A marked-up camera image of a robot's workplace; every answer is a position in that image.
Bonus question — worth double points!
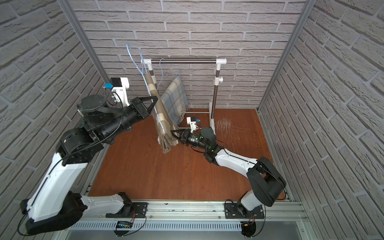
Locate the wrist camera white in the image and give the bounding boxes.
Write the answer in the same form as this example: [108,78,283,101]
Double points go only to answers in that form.
[187,117,201,133]
[104,77,130,107]

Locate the left aluminium corner post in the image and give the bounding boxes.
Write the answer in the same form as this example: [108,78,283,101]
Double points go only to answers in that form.
[57,0,109,83]

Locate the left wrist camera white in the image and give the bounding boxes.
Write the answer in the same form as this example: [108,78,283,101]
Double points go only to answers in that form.
[104,77,130,107]

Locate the aluminium corner post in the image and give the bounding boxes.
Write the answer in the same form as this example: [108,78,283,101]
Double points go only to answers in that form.
[257,0,318,112]
[57,0,109,83]

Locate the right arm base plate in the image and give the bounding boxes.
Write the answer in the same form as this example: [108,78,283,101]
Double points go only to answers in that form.
[224,201,265,220]

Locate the left small electronics board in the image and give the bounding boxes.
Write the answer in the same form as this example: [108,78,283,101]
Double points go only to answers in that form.
[114,221,133,237]

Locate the white steel clothes rack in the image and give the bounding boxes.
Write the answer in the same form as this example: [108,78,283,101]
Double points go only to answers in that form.
[140,57,228,134]

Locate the light blue wire hanger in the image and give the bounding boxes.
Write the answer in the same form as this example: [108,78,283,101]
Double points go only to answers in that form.
[157,58,182,90]
[125,44,167,136]

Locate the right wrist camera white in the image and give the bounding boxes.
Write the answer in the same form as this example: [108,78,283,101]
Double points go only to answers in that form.
[187,117,201,133]

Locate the blue cream plaid scarf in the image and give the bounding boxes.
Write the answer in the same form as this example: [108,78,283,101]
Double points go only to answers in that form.
[161,77,189,126]

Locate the right small electronics board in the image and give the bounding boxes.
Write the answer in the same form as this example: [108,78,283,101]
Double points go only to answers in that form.
[241,222,257,238]

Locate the aluminium front rail frame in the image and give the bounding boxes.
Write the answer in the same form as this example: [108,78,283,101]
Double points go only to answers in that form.
[52,200,316,240]

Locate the brown beige plaid scarf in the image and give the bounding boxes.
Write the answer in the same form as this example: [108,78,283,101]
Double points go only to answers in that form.
[144,74,178,154]

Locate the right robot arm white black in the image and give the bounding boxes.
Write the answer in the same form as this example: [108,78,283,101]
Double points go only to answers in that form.
[171,127,287,212]

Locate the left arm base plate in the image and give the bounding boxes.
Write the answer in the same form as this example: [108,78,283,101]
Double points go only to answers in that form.
[106,202,149,219]

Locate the small electronics board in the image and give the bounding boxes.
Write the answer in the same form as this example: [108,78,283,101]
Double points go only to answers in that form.
[241,222,257,238]
[114,221,133,237]

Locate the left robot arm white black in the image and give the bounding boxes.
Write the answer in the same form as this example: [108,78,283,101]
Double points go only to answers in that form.
[21,95,158,236]

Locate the right aluminium corner post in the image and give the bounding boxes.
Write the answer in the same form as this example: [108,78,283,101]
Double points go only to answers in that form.
[257,0,318,112]

